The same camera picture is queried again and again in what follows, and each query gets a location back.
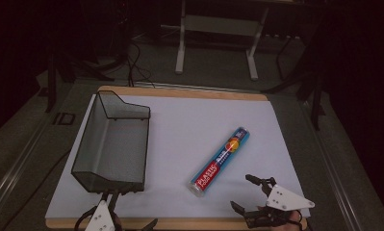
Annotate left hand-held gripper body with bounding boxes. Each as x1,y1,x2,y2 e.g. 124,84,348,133
84,199,116,231

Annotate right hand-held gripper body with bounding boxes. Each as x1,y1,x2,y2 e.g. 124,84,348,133
243,184,316,231

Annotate blue plastic wrap roll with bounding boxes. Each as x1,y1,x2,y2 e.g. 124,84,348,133
188,126,251,198

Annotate black wire mesh basket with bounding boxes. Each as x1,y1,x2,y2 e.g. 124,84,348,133
70,90,152,194

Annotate person's right hand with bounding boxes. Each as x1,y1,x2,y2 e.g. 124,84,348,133
258,206,310,231

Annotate white table mat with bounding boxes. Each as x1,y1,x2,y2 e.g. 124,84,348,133
44,93,311,221

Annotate black floor socket plate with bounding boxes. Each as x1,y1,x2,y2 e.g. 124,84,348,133
52,112,76,126

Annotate black floor stand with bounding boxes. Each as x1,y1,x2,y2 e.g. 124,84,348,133
44,47,115,114
261,32,327,132

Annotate white metal stand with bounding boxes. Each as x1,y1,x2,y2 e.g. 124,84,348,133
174,0,270,82

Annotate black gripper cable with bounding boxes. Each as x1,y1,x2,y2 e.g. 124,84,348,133
73,205,99,231

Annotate metal floor rail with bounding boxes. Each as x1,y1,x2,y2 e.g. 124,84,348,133
0,109,58,222
133,80,262,94
299,99,366,231

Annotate thin black floor cable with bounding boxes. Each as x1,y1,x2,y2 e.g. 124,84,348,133
0,148,73,231

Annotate black cables on floor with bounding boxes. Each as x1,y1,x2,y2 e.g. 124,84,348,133
125,40,156,89

